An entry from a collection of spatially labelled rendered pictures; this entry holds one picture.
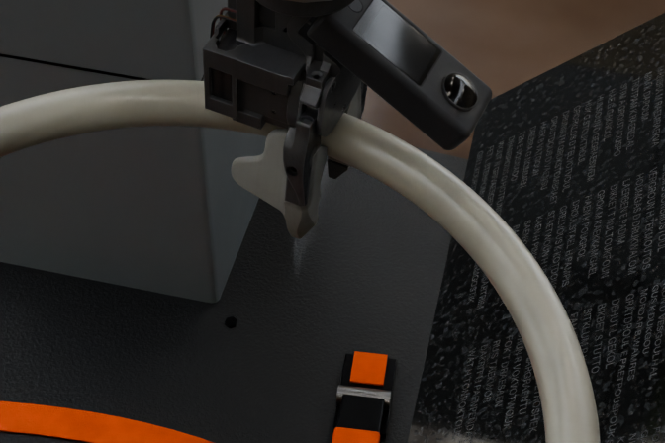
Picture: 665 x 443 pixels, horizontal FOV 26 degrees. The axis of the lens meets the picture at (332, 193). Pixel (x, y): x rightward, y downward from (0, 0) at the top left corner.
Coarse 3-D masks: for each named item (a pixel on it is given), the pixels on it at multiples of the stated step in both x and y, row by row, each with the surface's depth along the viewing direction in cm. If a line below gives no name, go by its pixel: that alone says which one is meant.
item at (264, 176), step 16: (272, 144) 91; (240, 160) 93; (256, 160) 93; (272, 160) 92; (320, 160) 91; (240, 176) 94; (256, 176) 94; (272, 176) 93; (320, 176) 93; (256, 192) 94; (272, 192) 94; (320, 192) 94; (288, 208) 93; (304, 208) 92; (288, 224) 95; (304, 224) 95
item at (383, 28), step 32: (384, 0) 86; (320, 32) 84; (352, 32) 84; (384, 32) 85; (416, 32) 86; (352, 64) 85; (384, 64) 84; (416, 64) 85; (448, 64) 87; (384, 96) 86; (416, 96) 85; (448, 96) 85; (480, 96) 87; (448, 128) 85
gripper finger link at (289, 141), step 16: (304, 112) 88; (304, 128) 87; (288, 144) 88; (304, 144) 88; (320, 144) 90; (288, 160) 89; (304, 160) 88; (288, 176) 90; (304, 176) 89; (288, 192) 92; (304, 192) 90
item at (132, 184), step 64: (0, 0) 170; (64, 0) 168; (128, 0) 165; (192, 0) 164; (0, 64) 178; (64, 64) 175; (128, 64) 173; (192, 64) 170; (128, 128) 181; (192, 128) 178; (0, 192) 196; (64, 192) 193; (128, 192) 190; (192, 192) 187; (0, 256) 207; (64, 256) 203; (128, 256) 200; (192, 256) 196
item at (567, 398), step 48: (48, 96) 92; (96, 96) 92; (144, 96) 92; (192, 96) 93; (0, 144) 90; (336, 144) 92; (384, 144) 91; (432, 192) 89; (480, 240) 87; (528, 288) 84; (528, 336) 83; (576, 336) 83; (576, 384) 80; (576, 432) 78
